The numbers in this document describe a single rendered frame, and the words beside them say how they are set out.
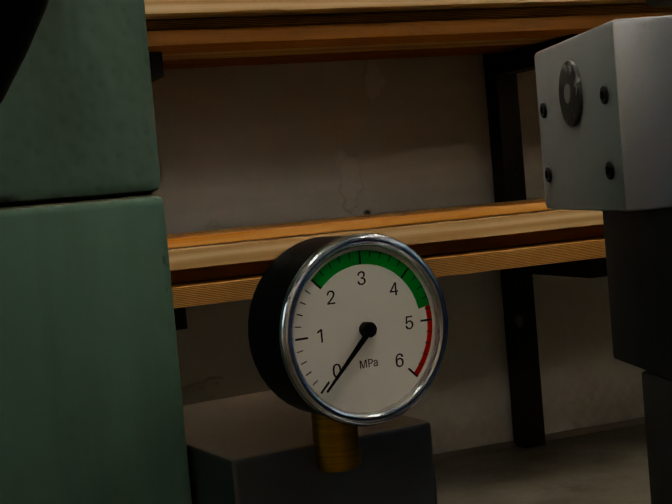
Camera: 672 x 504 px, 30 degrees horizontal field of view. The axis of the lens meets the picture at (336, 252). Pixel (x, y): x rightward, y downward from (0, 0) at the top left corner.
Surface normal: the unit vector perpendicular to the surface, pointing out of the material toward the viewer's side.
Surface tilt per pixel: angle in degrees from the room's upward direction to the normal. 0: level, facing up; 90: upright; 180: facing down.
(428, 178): 90
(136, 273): 90
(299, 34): 91
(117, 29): 90
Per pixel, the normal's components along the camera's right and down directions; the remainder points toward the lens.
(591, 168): -0.99, 0.09
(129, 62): 0.48, 0.00
